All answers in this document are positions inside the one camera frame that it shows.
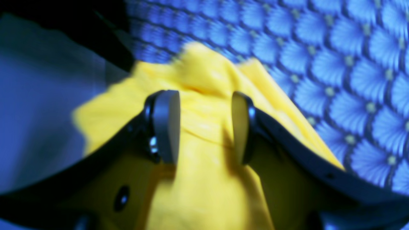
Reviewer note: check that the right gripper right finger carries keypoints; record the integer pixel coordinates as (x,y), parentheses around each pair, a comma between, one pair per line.
(302,190)

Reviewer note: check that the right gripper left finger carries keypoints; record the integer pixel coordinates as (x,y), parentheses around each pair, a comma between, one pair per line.
(111,189)

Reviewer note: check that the yellow T-shirt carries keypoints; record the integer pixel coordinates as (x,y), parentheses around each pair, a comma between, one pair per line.
(208,191)

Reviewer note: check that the blue fan-patterned table cloth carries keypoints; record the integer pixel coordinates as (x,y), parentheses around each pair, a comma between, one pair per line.
(344,63)

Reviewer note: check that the white bin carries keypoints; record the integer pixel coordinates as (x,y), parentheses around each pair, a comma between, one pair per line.
(44,77)

